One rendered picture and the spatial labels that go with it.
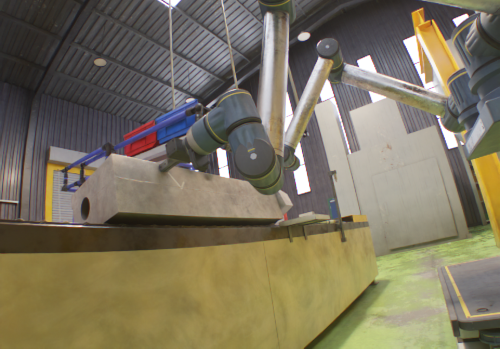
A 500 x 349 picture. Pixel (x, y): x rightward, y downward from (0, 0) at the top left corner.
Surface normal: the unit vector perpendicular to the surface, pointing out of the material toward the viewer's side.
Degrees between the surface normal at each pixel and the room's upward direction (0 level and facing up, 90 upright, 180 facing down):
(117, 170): 80
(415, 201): 90
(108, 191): 90
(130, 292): 90
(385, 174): 90
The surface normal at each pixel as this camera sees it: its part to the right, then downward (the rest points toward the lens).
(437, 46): -0.60, -0.15
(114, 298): 0.79, -0.29
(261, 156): -0.24, -0.25
